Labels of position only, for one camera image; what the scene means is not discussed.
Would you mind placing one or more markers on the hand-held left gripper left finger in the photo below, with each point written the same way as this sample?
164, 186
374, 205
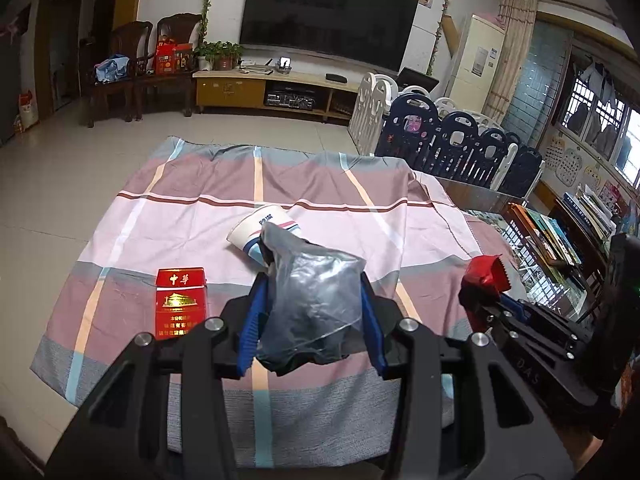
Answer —
250, 320

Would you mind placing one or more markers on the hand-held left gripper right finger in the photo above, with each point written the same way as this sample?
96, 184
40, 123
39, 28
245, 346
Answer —
373, 332

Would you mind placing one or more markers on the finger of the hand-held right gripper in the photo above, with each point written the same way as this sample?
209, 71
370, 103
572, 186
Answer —
480, 315
530, 317

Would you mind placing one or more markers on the red foil wrapper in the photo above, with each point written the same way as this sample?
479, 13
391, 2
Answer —
485, 272

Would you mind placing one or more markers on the grey plastic bag dark contents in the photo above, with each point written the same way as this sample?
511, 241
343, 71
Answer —
310, 300

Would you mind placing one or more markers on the red cigarette box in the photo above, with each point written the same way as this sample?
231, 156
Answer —
181, 305

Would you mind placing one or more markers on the white paper cup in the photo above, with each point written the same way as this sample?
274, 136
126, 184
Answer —
255, 232

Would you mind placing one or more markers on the row of books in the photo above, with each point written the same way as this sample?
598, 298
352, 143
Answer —
555, 230

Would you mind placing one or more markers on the striped pink grey bed sheet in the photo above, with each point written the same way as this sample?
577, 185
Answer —
175, 220

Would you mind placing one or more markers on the navy playpen panels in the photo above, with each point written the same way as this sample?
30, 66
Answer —
450, 145

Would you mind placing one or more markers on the barred window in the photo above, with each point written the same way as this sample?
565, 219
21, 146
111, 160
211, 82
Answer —
605, 115

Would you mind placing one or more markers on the white playpen panels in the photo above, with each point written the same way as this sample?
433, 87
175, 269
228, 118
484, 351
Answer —
370, 110

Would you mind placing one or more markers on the black stereo receiver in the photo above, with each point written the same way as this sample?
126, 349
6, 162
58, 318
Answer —
290, 99

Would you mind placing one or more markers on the wooden television cabinet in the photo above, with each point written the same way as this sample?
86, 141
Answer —
230, 92

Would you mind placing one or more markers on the dark wooden chair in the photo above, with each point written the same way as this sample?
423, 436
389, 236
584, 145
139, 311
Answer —
172, 85
112, 95

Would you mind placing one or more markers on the small black box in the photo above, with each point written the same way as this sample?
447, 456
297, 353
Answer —
335, 77

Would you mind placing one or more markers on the cream standing air conditioner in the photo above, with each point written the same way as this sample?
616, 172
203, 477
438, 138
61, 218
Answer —
477, 55

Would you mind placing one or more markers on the beige curtain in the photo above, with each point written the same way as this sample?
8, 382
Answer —
515, 55

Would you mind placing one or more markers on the green potted plant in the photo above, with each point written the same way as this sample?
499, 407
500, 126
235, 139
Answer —
220, 52

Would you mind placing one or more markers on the red gift box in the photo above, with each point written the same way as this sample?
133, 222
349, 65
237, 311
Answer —
170, 57

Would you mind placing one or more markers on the blue cloth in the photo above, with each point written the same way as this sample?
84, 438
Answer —
112, 69

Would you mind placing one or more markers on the green ivy garland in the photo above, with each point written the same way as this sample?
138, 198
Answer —
207, 0
440, 25

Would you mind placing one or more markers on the red white bag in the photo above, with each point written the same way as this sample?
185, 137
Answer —
29, 110

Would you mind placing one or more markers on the large black television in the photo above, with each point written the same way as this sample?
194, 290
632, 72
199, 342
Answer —
325, 15

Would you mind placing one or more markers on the wall chart posters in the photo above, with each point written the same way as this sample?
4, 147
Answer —
570, 165

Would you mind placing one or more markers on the slanted wooden wall plank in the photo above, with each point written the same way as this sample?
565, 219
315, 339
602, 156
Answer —
450, 35

